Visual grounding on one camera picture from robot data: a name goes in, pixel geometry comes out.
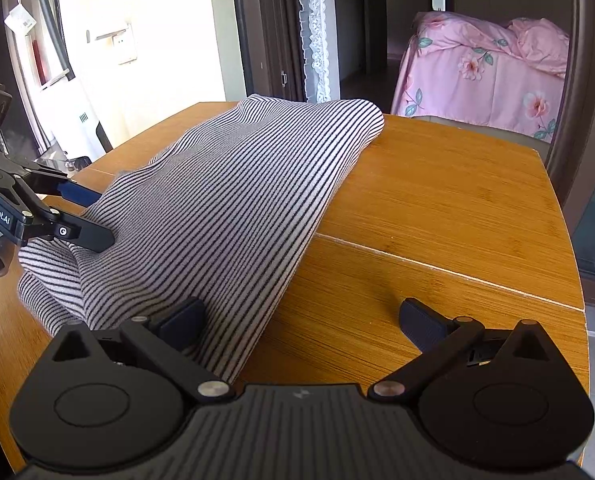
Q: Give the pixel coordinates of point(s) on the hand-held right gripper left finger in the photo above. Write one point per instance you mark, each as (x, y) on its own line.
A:
(182, 319)

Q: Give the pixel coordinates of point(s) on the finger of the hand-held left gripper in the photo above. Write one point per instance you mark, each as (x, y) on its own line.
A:
(72, 191)
(85, 232)

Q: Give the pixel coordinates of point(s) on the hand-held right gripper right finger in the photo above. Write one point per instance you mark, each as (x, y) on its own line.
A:
(420, 321)

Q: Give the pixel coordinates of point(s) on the black white striped shirt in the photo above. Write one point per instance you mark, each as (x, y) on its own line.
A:
(227, 200)

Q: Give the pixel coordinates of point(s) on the white paper tag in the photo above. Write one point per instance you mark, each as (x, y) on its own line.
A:
(20, 19)

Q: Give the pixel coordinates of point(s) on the dark brown door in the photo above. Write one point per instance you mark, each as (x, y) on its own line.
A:
(272, 25)

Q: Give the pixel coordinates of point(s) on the pink floral bed cover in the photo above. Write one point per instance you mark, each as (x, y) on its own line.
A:
(477, 60)

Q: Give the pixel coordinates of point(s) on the white lace curtain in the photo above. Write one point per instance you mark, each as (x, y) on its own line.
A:
(315, 35)

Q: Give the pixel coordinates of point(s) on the white wall socket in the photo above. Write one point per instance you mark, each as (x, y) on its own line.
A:
(126, 47)

